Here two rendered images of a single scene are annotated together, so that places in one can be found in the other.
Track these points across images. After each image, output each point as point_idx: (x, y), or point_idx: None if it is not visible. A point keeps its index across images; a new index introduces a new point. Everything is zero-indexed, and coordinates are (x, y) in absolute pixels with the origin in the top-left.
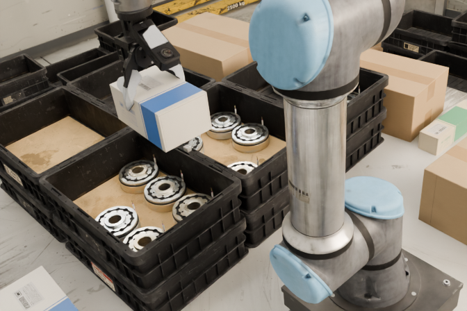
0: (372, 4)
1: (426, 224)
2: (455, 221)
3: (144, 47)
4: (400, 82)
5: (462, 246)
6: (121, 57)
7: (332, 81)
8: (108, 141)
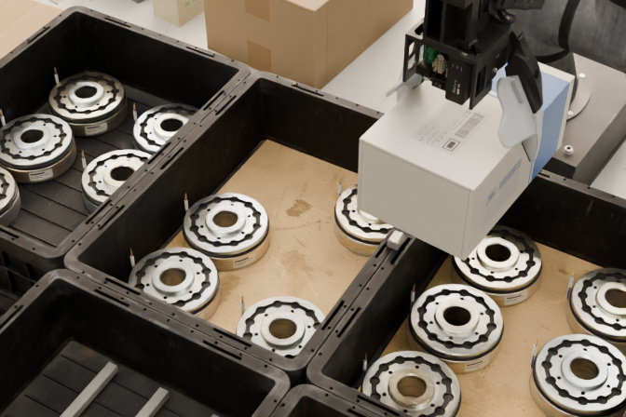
0: None
1: (324, 87)
2: (348, 39)
3: None
4: (23, 32)
5: (361, 59)
6: (480, 94)
7: None
8: (391, 416)
